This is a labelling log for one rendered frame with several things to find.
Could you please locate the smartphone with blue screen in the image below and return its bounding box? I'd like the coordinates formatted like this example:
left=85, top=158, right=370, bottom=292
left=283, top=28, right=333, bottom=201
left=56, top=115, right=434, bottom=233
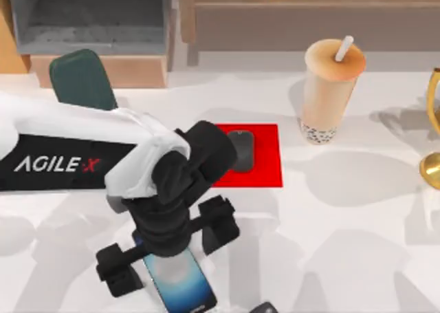
left=131, top=233, right=219, bottom=313

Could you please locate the black computer mouse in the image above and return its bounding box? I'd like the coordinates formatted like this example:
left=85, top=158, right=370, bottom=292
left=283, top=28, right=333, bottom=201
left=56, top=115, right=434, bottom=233
left=228, top=129, right=256, bottom=174

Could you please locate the red mouse pad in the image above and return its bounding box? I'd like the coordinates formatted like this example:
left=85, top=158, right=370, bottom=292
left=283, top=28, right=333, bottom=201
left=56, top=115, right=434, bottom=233
left=208, top=122, right=285, bottom=190

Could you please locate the dark grey rounded object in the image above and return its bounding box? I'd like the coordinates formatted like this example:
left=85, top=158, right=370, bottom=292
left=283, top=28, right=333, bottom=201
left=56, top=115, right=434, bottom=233
left=246, top=301, right=287, bottom=313

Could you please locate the pale wooden drawer front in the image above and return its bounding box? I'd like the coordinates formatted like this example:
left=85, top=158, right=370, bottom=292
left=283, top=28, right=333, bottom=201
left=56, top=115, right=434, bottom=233
left=30, top=53, right=170, bottom=89

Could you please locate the bubble tea cup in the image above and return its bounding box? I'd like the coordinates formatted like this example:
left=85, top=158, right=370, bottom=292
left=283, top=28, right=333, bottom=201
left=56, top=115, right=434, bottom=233
left=296, top=39, right=367, bottom=146

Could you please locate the dark green rounded block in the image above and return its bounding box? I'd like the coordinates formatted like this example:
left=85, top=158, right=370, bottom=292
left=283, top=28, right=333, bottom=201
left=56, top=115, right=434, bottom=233
left=48, top=48, right=120, bottom=111

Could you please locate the white straw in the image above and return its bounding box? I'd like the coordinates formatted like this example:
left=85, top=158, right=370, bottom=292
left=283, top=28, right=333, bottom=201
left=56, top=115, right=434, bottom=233
left=335, top=35, right=355, bottom=63

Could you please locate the gold trophy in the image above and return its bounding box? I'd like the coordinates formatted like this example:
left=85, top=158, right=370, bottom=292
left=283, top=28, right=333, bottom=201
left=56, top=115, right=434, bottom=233
left=419, top=66, right=440, bottom=191

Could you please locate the wooden open shelf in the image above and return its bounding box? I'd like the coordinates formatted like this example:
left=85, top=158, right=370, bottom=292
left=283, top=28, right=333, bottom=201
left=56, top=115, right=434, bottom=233
left=186, top=0, right=440, bottom=67

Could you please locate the grey drawer inside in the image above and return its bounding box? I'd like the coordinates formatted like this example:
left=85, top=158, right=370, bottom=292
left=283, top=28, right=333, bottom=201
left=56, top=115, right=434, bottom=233
left=9, top=0, right=180, bottom=56

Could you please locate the wooden cupboard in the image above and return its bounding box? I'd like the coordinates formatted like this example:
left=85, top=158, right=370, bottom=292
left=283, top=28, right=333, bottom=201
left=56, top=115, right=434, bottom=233
left=0, top=0, right=32, bottom=76

